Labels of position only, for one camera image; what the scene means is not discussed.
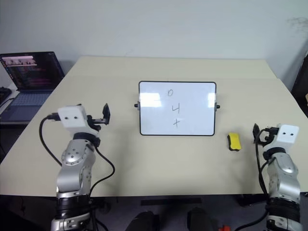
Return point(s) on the dark furniture at wall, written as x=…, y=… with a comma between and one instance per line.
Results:
x=300, y=81

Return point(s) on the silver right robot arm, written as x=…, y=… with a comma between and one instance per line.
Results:
x=284, y=170

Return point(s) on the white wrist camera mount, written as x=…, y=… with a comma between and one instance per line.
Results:
x=72, y=118
x=287, y=136

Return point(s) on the open blue laptop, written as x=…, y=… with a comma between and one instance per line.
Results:
x=29, y=79

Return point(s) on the small red object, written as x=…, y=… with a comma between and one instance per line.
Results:
x=225, y=228

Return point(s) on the black device beside laptop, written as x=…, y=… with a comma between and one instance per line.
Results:
x=4, y=95

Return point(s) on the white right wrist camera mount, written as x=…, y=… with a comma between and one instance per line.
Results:
x=287, y=136

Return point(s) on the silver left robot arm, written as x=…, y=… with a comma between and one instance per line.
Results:
x=72, y=157

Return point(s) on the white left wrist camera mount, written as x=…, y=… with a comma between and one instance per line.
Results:
x=72, y=118

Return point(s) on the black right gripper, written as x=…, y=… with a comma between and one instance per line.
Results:
x=269, y=134

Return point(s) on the small black-framed whiteboard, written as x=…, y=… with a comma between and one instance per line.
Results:
x=176, y=108

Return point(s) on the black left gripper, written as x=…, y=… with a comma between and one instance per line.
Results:
x=96, y=121

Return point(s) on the yellow and black eraser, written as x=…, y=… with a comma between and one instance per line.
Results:
x=234, y=142

